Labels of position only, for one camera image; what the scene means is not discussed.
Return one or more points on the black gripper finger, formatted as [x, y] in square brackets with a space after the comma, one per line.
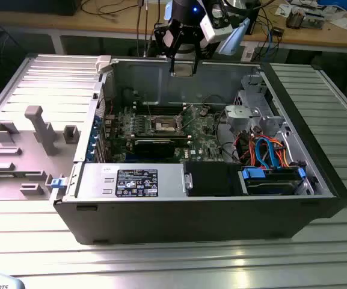
[158, 37]
[195, 60]

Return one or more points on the silver CPU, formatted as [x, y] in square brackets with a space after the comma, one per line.
[183, 70]

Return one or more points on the metal locking lever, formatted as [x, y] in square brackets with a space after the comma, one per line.
[148, 106]

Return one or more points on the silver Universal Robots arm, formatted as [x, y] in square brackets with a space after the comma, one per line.
[234, 39]

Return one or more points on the CPU socket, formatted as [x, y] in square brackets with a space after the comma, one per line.
[165, 125]

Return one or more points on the metal CPU cooler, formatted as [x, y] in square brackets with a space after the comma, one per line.
[295, 19]

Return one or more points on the pale case latch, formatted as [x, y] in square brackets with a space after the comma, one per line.
[103, 63]

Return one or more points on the black tower box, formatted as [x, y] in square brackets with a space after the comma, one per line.
[255, 24]

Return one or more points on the silver drive cage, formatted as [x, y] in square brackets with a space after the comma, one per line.
[239, 116]

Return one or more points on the green motherboard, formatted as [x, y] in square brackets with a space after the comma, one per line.
[204, 141]

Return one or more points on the small black adapter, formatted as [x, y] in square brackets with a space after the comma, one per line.
[277, 31]

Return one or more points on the black graphics card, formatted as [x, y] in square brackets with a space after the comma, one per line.
[155, 149]

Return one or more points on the black equipment box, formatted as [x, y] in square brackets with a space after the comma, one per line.
[41, 7]

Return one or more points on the grey metal box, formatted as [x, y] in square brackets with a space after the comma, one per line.
[313, 21]

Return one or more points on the wooden desk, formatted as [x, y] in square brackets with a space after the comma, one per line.
[26, 21]

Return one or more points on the hard disk in blue carrier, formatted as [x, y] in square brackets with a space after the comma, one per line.
[269, 186]

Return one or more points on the blue cardboard box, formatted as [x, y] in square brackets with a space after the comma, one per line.
[335, 3]

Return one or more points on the white papers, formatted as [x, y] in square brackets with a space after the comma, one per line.
[346, 24]

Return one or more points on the silver power supply unit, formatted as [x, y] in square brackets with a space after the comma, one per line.
[95, 180]

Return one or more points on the black PC case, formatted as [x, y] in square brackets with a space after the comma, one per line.
[191, 219]

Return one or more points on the grey parts rack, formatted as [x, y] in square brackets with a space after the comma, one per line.
[41, 156]

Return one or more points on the blue plastic clip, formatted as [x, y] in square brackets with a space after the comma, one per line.
[57, 183]

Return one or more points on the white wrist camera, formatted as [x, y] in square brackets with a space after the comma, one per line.
[213, 31]

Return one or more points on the grey disk bay frame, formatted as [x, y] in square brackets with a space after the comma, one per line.
[269, 123]

